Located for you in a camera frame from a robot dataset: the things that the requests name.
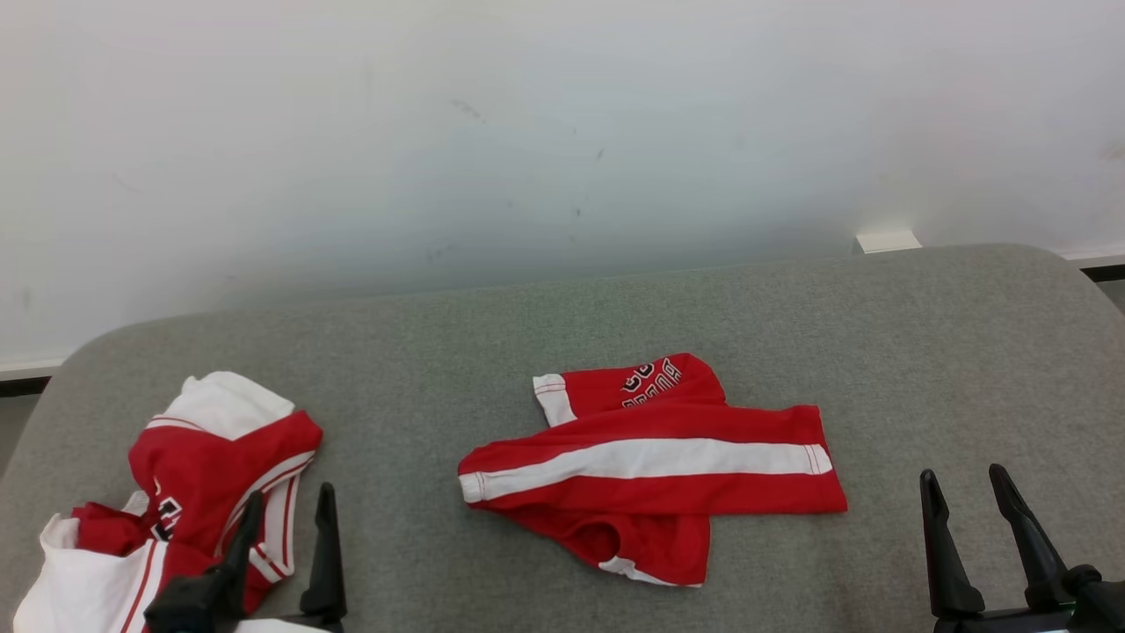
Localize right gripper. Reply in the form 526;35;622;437
919;463;1125;633

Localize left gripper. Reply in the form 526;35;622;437
145;482;349;633

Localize red white basketball jersey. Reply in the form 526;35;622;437
12;370;324;633

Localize red white-striped shorts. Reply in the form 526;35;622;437
457;353;849;588

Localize grey fabric sofa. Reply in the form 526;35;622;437
0;244;1125;633

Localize white wall fixture block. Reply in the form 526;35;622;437
854;231;923;255

